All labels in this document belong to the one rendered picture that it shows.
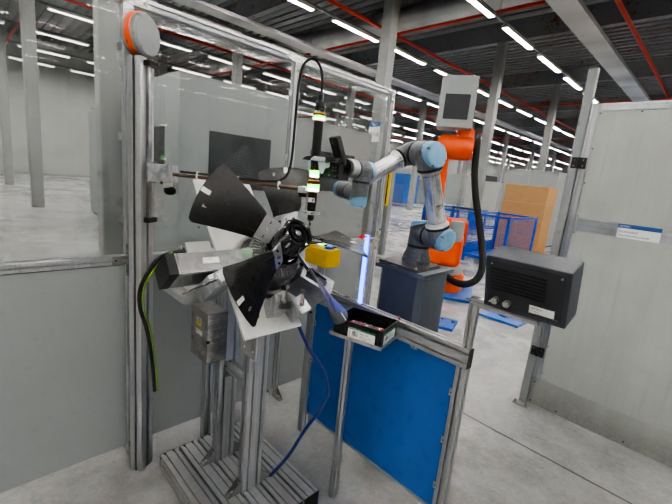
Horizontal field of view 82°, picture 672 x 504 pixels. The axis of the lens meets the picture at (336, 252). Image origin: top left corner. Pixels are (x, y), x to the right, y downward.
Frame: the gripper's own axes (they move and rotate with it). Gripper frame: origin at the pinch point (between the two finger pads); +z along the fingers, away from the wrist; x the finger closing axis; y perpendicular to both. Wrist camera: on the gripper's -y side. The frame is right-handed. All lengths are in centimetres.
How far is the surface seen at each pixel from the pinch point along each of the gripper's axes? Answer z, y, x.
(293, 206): 0.7, 18.8, 5.9
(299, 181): -6.1, 9.4, 12.0
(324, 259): -34, 46, 22
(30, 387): 76, 102, 70
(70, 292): 61, 64, 70
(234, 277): 35, 38, -13
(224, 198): 28.1, 17.0, 8.9
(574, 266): -37, 24, -82
